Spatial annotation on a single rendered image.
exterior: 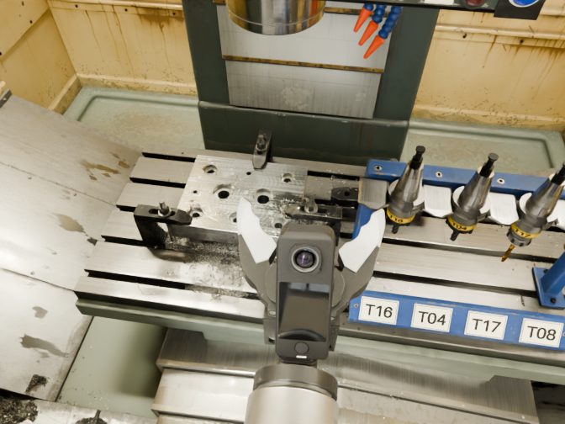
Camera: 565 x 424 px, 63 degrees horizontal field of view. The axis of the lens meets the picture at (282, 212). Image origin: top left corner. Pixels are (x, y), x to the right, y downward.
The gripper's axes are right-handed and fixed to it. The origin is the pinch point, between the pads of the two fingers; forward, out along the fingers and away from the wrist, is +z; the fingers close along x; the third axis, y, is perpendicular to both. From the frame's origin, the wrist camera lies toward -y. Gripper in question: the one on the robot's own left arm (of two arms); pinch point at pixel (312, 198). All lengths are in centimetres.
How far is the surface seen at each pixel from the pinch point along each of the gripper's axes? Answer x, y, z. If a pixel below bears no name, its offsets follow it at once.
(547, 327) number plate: 50, 50, 14
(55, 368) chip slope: -63, 81, 5
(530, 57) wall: 71, 53, 119
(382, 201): 11.9, 23.4, 20.8
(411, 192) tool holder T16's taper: 16.3, 20.1, 20.5
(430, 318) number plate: 27, 51, 14
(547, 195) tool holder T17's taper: 37.2, 18.0, 20.1
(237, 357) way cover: -15, 70, 8
